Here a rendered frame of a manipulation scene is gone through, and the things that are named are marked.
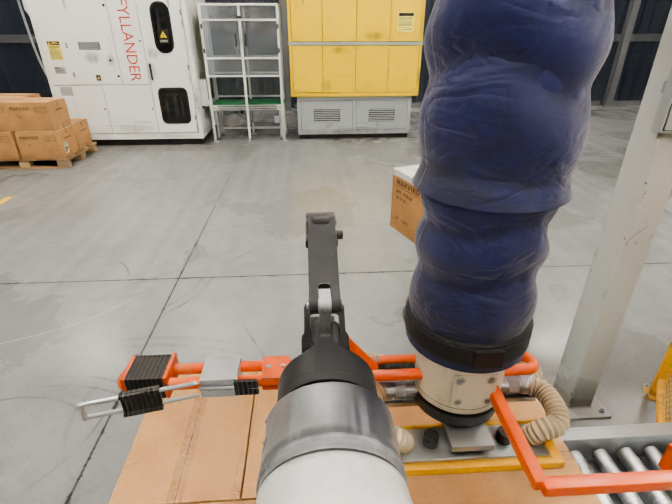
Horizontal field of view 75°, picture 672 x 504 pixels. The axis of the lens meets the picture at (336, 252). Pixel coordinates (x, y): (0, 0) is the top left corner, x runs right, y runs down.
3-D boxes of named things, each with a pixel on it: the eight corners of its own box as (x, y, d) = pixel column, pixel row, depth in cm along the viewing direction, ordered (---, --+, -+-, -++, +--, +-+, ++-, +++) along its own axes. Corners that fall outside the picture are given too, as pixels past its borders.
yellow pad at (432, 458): (538, 425, 89) (544, 407, 87) (564, 469, 80) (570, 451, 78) (373, 433, 88) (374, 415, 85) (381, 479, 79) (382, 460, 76)
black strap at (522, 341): (500, 291, 93) (503, 275, 91) (555, 367, 72) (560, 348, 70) (394, 295, 91) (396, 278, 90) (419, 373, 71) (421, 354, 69)
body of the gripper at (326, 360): (271, 378, 29) (279, 299, 37) (279, 463, 33) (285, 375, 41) (384, 373, 29) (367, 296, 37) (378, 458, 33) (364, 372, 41)
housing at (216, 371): (243, 372, 89) (241, 355, 87) (238, 397, 83) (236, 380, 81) (208, 373, 88) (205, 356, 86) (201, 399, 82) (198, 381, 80)
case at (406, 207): (389, 225, 294) (392, 167, 276) (438, 216, 309) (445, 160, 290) (443, 265, 246) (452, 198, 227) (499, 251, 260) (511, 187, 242)
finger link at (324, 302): (311, 364, 36) (309, 355, 31) (309, 302, 38) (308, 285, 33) (340, 363, 36) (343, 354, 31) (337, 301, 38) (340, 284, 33)
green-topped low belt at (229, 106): (286, 133, 822) (285, 98, 792) (285, 140, 776) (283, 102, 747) (220, 134, 815) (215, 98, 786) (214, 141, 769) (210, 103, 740)
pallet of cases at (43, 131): (98, 150, 712) (83, 91, 670) (68, 168, 621) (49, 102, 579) (22, 151, 705) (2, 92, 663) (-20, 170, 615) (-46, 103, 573)
